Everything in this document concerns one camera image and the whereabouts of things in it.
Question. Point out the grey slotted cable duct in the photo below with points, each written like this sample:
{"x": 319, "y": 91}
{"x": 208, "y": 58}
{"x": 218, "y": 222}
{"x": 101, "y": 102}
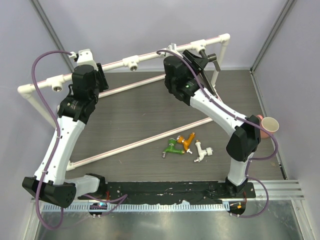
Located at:
{"x": 183, "y": 207}

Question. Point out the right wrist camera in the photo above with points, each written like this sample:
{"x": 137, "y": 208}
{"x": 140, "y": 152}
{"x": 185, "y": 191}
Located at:
{"x": 172, "y": 47}

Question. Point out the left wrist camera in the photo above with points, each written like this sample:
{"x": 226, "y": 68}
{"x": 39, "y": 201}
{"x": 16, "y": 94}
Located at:
{"x": 84, "y": 57}

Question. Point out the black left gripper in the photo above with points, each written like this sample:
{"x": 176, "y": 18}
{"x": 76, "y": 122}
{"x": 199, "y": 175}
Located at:
{"x": 103, "y": 85}

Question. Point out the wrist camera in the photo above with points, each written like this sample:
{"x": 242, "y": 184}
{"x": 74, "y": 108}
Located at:
{"x": 84, "y": 57}
{"x": 172, "y": 47}

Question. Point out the green faucet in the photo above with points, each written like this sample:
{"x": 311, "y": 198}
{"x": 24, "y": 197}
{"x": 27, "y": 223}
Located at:
{"x": 171, "y": 149}

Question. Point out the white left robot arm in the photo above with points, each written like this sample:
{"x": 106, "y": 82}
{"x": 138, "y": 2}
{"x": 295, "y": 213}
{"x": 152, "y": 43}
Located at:
{"x": 73, "y": 115}

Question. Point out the pink mug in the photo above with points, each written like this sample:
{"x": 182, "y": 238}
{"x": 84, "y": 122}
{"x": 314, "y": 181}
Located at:
{"x": 270, "y": 124}

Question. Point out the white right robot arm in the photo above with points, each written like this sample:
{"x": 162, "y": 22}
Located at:
{"x": 182, "y": 80}

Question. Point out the white faucet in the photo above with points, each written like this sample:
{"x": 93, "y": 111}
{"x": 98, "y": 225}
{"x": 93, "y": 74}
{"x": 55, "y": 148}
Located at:
{"x": 202, "y": 152}

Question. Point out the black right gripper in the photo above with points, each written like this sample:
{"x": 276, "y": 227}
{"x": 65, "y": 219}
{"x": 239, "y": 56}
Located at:
{"x": 198, "y": 63}

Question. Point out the orange faucet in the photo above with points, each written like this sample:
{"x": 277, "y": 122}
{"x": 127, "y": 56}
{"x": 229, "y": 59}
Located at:
{"x": 186, "y": 142}

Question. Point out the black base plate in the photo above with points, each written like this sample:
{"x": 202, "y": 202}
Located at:
{"x": 175, "y": 192}

